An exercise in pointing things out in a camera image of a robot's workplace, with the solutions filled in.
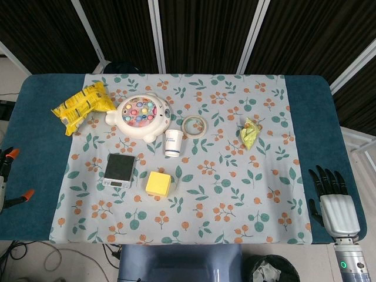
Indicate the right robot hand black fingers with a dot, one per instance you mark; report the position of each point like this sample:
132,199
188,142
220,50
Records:
337,211

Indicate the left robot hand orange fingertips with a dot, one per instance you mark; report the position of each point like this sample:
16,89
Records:
8,157

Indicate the yellow block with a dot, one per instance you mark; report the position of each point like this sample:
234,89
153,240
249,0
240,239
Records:
158,183

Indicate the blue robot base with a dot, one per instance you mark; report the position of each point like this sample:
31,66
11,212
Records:
179,264

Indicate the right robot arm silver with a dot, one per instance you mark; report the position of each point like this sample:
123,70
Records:
351,258

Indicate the small digital scale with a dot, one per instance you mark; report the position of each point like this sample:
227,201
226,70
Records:
119,168

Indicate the teal table cover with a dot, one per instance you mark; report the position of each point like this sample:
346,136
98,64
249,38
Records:
38,147

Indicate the white metal rack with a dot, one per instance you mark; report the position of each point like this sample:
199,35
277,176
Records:
362,145

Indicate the black trash bin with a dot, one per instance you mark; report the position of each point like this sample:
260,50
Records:
282,264

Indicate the yellow snack bag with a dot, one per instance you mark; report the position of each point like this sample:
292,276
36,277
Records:
82,104

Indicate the crumpled yellow-green wrapper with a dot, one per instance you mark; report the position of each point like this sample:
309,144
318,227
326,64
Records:
249,135

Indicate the floral print tablecloth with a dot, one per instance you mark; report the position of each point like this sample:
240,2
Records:
220,182

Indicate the white fishing game toy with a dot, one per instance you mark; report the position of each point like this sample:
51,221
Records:
141,129

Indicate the black chair back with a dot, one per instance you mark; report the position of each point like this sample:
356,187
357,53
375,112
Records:
120,67

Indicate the white paper cup blue print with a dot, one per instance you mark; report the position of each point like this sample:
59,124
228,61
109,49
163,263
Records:
174,144

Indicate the beige tape roll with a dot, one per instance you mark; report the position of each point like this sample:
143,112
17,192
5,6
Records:
185,129

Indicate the black folding partition screen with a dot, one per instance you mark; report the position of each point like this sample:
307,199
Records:
205,29

